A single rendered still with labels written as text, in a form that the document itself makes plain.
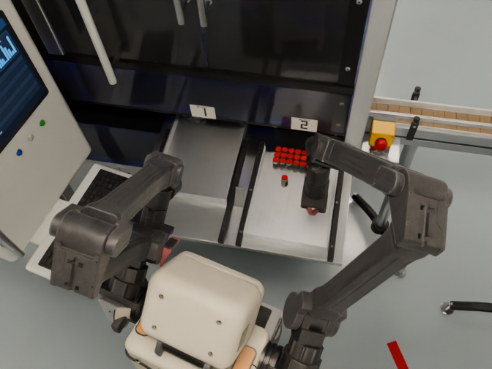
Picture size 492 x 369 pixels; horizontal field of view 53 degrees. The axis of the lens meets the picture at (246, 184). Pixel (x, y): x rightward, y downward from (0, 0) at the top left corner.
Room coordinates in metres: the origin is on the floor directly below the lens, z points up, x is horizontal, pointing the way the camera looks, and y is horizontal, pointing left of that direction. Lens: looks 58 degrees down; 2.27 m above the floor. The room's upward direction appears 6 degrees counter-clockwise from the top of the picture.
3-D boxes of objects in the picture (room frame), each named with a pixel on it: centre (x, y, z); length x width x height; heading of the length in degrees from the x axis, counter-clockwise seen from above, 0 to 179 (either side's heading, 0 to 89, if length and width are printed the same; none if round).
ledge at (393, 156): (0.98, -0.48, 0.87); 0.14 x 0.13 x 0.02; 163
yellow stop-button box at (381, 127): (0.95, -0.45, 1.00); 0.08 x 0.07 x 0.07; 163
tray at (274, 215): (0.80, -0.15, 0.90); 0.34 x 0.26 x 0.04; 163
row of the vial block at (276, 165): (0.90, -0.18, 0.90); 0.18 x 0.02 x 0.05; 73
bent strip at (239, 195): (0.76, 0.04, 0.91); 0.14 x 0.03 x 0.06; 163
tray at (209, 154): (1.00, 0.14, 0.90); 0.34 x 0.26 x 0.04; 163
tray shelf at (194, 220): (0.88, 0.00, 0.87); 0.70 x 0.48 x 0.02; 73
